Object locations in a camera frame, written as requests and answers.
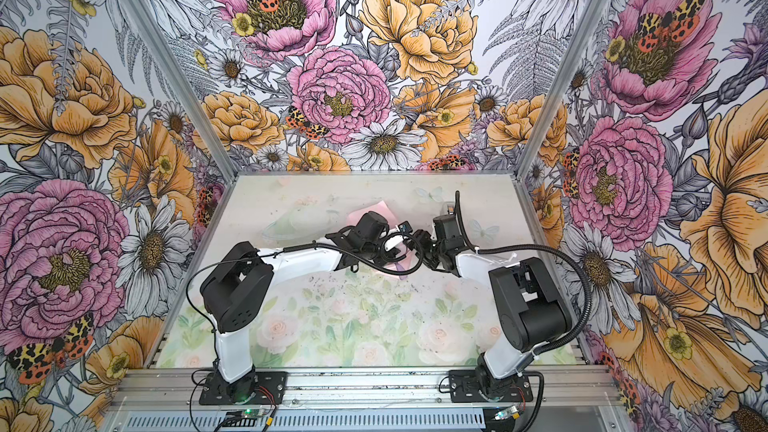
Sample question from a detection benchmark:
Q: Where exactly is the purple wrapping paper sheet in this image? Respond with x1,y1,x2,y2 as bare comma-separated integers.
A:
346,203,402,268

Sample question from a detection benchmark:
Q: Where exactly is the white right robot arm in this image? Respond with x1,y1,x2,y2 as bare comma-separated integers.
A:
405,210,579,387

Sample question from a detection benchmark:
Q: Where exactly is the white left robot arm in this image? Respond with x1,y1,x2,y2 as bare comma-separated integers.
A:
199,212,419,385

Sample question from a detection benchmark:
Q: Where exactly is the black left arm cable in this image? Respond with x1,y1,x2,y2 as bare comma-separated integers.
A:
187,235,424,338

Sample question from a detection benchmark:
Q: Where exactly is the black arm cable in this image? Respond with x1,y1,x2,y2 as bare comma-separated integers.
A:
187,235,424,338
451,189,594,432

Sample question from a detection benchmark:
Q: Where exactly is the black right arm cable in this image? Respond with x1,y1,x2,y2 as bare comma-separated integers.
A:
451,189,594,432

